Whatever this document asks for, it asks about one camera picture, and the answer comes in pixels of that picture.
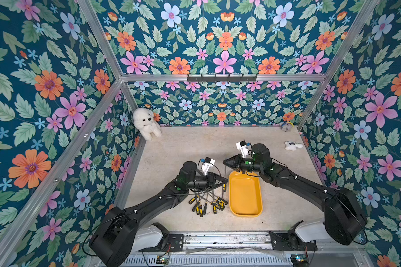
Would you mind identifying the yellow storage tray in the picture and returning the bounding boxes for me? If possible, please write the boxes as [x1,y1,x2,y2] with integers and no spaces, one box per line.
[229,171,263,218]

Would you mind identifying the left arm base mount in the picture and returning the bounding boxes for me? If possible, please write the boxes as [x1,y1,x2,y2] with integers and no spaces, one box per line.
[134,222,184,253]

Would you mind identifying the aluminium frame post right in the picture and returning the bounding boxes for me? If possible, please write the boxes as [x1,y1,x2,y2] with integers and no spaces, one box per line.
[297,0,380,132]

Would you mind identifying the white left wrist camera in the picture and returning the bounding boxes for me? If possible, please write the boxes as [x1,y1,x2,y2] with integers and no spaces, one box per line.
[200,157,215,176]

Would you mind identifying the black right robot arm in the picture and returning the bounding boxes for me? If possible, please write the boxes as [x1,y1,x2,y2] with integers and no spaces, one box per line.
[223,144,368,245]

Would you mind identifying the aluminium frame post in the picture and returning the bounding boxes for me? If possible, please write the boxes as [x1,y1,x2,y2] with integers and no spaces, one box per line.
[297,0,380,132]
[78,0,138,111]

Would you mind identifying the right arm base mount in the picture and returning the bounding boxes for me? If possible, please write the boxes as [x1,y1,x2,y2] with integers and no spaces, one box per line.
[268,220,317,252]

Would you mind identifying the small white plush toy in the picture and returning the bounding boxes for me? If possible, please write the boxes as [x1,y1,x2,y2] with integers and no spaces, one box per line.
[285,141,304,151]

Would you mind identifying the black hook rail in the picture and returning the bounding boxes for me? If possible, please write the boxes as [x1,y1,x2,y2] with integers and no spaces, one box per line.
[186,74,257,83]

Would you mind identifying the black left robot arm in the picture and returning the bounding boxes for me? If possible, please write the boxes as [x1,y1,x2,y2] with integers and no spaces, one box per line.
[89,161,228,267]

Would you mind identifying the white plush bear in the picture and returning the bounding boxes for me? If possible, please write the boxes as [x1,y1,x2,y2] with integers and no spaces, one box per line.
[133,107,162,141]

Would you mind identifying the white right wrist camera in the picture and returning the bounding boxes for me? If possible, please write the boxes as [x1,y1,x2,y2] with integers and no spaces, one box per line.
[236,140,248,158]

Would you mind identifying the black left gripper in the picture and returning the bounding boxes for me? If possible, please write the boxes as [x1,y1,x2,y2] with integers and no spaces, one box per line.
[183,173,226,191]

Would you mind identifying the aluminium frame post left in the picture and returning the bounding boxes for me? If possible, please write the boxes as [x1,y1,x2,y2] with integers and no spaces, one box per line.
[78,0,138,111]

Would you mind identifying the aluminium frame top bar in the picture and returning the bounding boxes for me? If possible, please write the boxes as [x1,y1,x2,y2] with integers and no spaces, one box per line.
[120,73,326,83]

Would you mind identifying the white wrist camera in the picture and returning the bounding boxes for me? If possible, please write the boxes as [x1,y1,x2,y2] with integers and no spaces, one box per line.
[236,140,248,158]
[200,157,215,176]

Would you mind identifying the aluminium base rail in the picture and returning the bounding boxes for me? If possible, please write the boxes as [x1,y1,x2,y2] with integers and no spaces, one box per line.
[123,231,374,267]

